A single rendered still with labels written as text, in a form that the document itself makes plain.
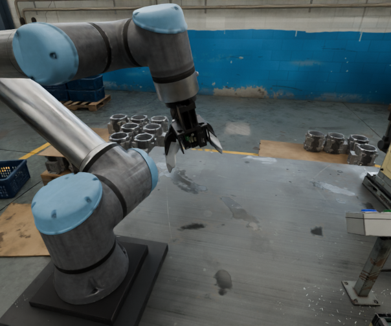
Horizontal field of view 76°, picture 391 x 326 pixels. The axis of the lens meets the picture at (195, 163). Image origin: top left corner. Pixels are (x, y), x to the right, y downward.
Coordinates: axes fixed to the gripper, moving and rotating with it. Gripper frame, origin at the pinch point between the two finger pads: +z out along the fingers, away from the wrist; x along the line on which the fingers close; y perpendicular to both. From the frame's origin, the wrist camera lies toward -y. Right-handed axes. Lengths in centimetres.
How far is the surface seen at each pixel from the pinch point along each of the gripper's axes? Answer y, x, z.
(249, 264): 15.0, 5.5, 33.1
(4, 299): -58, -124, 90
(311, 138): -144, 162, 137
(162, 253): 4.6, -17.9, 25.1
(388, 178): 3, 73, 40
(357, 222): 28.0, 27.4, 11.3
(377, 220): 30.2, 30.0, 9.6
